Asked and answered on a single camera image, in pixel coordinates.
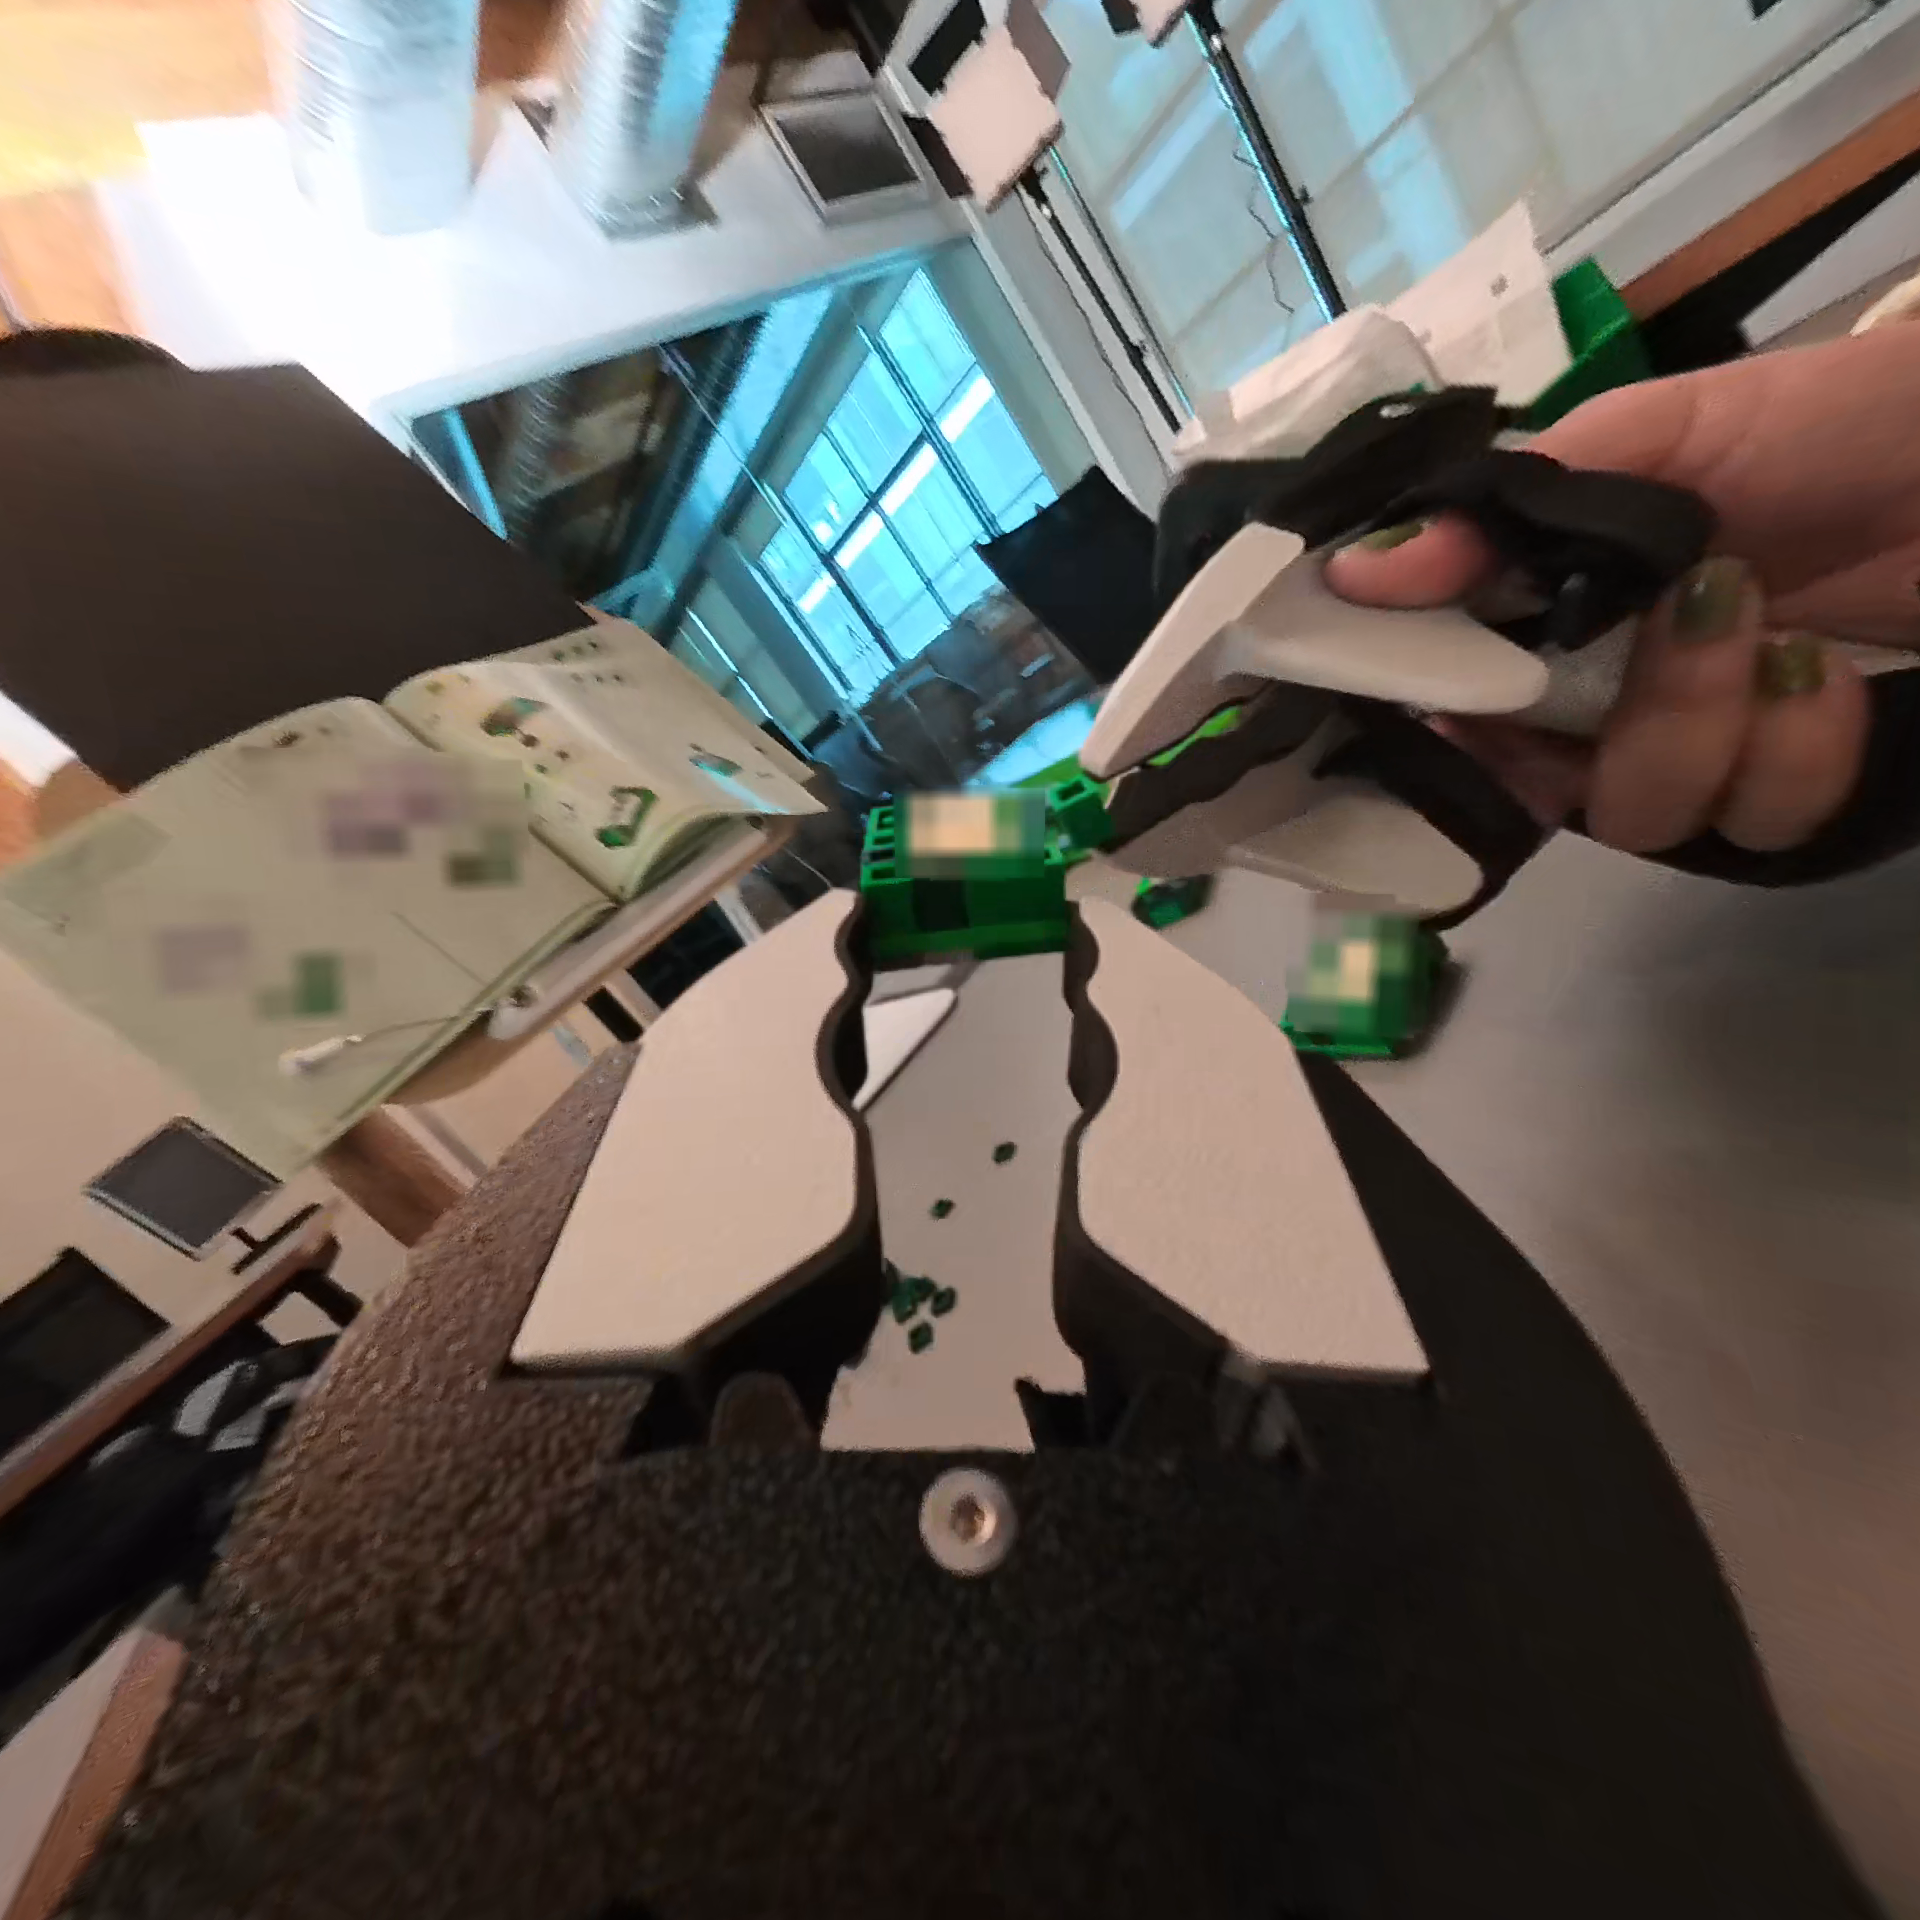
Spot green lego assembly white brick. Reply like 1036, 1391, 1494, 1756
858, 774, 1121, 964

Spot silver ventilation duct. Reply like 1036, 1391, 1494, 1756
573, 0, 723, 232
286, 0, 481, 232

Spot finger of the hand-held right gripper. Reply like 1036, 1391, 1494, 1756
1082, 524, 1322, 783
1115, 705, 1490, 928

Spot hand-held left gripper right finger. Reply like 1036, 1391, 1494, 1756
1054, 896, 1431, 1453

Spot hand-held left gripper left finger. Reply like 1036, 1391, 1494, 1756
505, 896, 882, 1413

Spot book stand with white base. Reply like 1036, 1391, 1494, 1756
315, 810, 966, 1248

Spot person's right hand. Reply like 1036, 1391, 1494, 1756
1322, 322, 1920, 887

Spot green lego creeper head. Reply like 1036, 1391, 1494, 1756
1282, 906, 1453, 1063

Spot green plastic crate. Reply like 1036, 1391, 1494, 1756
1546, 262, 1652, 429

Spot black light stand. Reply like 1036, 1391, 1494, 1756
1202, 16, 1352, 322

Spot dark panel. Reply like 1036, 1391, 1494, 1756
0, 332, 595, 791

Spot white softbox light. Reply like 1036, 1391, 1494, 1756
901, 10, 1068, 201

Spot scattered dark green lego pieces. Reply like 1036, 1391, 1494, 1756
879, 1141, 1027, 1358

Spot black monitor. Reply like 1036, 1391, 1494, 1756
976, 479, 1177, 670

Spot open lego instruction booklet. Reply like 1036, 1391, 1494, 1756
0, 621, 830, 1176

